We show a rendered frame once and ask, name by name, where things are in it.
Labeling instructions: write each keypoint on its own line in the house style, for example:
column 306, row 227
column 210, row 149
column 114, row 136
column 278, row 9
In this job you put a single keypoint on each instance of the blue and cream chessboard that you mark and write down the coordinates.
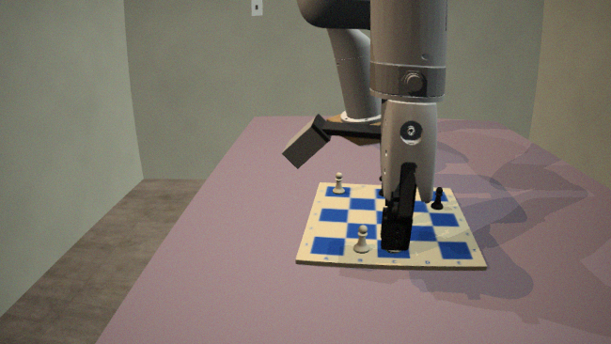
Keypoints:
column 441, row 240

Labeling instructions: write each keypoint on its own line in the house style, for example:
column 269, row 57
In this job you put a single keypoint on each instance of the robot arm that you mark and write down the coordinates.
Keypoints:
column 407, row 57

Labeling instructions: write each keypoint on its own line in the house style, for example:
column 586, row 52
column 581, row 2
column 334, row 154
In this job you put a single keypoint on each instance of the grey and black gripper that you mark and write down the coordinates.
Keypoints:
column 413, row 153

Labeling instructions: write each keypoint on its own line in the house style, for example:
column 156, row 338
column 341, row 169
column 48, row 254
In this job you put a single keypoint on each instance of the white pawn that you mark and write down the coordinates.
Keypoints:
column 338, row 190
column 361, row 247

